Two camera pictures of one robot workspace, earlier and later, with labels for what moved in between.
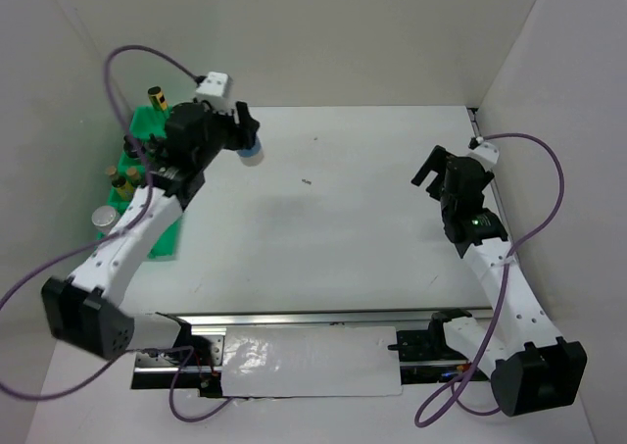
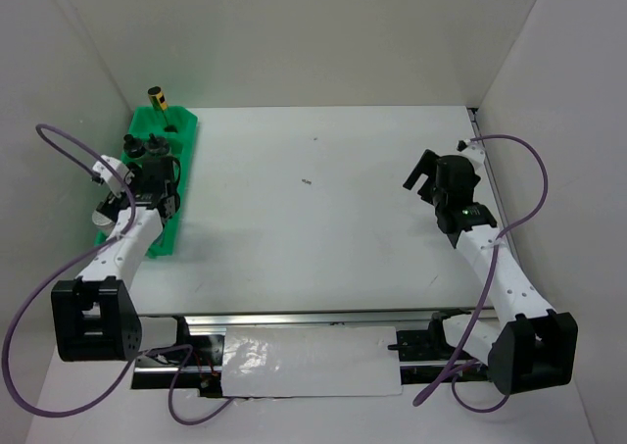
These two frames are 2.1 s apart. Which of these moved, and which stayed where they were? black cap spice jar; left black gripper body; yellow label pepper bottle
Moved: left black gripper body
Stayed: black cap spice jar; yellow label pepper bottle
